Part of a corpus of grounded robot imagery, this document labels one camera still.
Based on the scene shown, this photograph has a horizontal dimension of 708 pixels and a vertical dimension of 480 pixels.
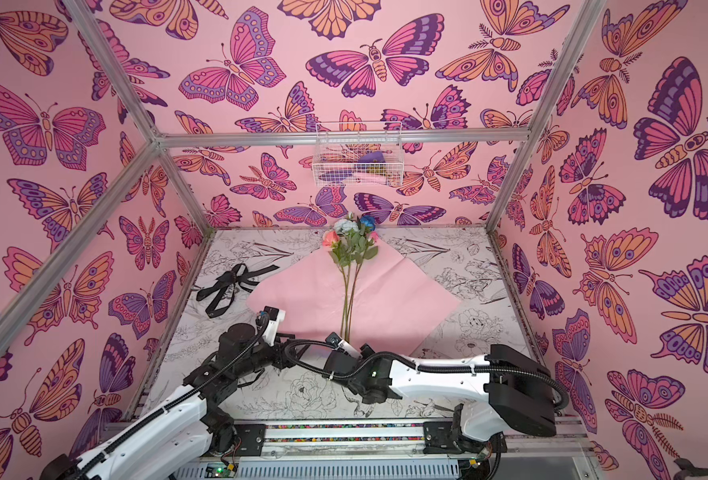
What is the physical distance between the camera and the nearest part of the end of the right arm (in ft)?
1.81

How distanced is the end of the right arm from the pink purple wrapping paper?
32cm

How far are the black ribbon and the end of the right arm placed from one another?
0.55 metres

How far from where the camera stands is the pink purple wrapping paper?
3.08 ft

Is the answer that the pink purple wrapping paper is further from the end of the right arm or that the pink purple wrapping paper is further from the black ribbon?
the end of the right arm

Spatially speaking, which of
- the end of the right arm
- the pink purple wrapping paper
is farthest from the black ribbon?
the end of the right arm

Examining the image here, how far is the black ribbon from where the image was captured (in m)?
1.00

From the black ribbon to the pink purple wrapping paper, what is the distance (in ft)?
0.23
